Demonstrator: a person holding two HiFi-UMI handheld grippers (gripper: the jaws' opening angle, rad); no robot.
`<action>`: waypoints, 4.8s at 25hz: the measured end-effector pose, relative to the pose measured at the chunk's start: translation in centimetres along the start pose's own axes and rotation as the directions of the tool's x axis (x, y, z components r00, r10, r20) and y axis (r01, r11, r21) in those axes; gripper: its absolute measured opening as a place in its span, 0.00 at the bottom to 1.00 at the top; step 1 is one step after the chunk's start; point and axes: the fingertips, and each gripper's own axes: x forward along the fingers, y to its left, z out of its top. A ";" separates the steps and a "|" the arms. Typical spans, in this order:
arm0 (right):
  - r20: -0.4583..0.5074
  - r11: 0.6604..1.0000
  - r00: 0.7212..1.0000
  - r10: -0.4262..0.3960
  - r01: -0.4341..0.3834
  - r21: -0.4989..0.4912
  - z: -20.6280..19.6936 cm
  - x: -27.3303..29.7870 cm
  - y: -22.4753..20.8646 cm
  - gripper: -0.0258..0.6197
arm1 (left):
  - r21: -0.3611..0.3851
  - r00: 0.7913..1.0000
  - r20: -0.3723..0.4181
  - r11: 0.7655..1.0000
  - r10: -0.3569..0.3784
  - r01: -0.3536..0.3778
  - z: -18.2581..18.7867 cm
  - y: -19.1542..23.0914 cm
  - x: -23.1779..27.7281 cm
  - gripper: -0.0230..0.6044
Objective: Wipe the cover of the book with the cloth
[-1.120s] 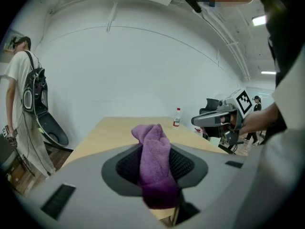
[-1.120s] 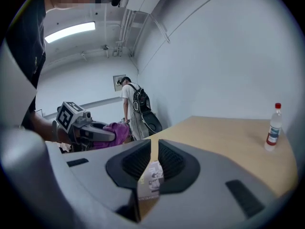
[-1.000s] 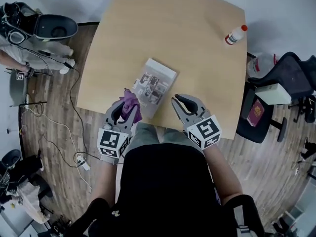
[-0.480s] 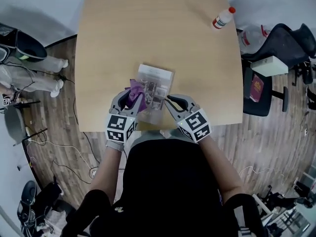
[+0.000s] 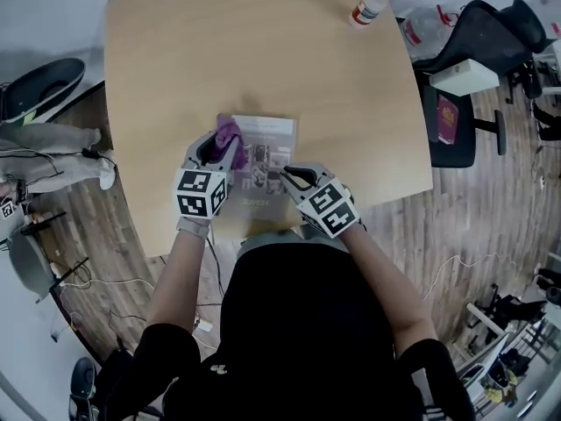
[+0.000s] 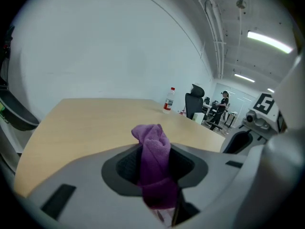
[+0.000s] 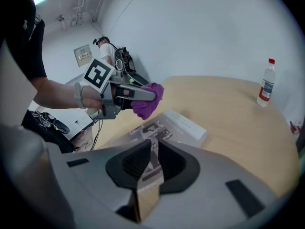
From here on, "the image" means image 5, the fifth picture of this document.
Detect person's grey trousers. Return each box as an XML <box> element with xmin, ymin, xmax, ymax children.
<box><xmin>238</xmin><ymin>229</ymin><xmax>350</xmax><ymax>253</ymax></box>

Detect person's right forearm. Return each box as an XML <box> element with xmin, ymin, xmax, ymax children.
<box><xmin>341</xmin><ymin>224</ymin><xmax>439</xmax><ymax>359</ymax></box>

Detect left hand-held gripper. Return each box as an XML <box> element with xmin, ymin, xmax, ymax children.
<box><xmin>174</xmin><ymin>130</ymin><xmax>244</xmax><ymax>221</ymax></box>

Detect purple cloth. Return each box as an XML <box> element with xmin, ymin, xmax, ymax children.
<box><xmin>213</xmin><ymin>112</ymin><xmax>251</xmax><ymax>171</ymax></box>

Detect black mesh office chair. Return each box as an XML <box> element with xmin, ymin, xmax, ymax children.
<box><xmin>411</xmin><ymin>0</ymin><xmax>549</xmax><ymax>169</ymax></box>

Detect person's left forearm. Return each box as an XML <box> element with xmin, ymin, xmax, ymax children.
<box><xmin>146</xmin><ymin>230</ymin><xmax>207</xmax><ymax>337</ymax></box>

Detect red booklet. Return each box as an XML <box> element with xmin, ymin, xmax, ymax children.
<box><xmin>436</xmin><ymin>94</ymin><xmax>460</xmax><ymax>145</ymax></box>

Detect black tripod equipment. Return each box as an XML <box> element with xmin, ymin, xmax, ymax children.
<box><xmin>471</xmin><ymin>282</ymin><xmax>549</xmax><ymax>337</ymax></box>

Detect large clear water jug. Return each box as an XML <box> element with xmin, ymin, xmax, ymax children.
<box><xmin>401</xmin><ymin>4</ymin><xmax>461</xmax><ymax>61</ymax></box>

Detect person's black shirt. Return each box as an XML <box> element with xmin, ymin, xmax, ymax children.
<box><xmin>94</xmin><ymin>234</ymin><xmax>477</xmax><ymax>421</ymax></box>

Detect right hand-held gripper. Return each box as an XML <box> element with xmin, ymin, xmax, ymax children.
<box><xmin>280</xmin><ymin>161</ymin><xmax>361</xmax><ymax>239</ymax></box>

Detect white box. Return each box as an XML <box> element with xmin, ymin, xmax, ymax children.
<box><xmin>428</xmin><ymin>58</ymin><xmax>501</xmax><ymax>98</ymax></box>

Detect grey chair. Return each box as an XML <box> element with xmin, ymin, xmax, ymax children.
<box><xmin>7</xmin><ymin>230</ymin><xmax>58</xmax><ymax>304</ymax></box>

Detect grey book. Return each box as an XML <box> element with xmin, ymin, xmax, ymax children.
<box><xmin>217</xmin><ymin>114</ymin><xmax>300</xmax><ymax>236</ymax></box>

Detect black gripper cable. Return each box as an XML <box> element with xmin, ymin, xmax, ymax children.
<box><xmin>204</xmin><ymin>234</ymin><xmax>224</xmax><ymax>297</ymax></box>

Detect white floor cable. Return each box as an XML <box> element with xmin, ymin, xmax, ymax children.
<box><xmin>420</xmin><ymin>252</ymin><xmax>540</xmax><ymax>302</ymax></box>

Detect clear red-capped water bottle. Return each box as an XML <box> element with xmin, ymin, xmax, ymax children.
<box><xmin>348</xmin><ymin>0</ymin><xmax>394</xmax><ymax>28</ymax></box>

